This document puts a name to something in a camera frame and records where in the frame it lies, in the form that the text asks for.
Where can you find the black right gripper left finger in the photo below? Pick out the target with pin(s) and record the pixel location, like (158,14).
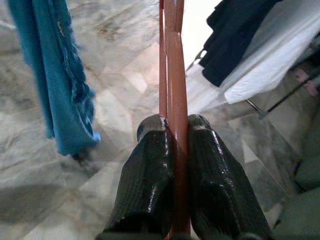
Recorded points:
(142,180)

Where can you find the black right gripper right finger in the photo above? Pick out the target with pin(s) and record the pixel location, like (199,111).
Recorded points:
(217,180)

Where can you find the reddish plastic clothes hanger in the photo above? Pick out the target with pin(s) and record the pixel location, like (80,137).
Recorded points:
(176,100)

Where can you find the bright blue garment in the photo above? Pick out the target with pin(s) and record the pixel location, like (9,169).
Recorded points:
(60,82)

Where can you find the dark green sofa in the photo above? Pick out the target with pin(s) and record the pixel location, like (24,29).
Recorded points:
(300,217)

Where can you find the black metal drying rack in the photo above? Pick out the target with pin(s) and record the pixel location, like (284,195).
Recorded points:
(287,96)

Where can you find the white shirt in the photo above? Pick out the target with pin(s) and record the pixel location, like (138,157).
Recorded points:
(272,60)

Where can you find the pale pink floor rag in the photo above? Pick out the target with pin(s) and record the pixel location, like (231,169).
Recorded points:
(303,80)

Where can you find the black shirt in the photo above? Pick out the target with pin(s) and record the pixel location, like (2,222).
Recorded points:
(227,40)

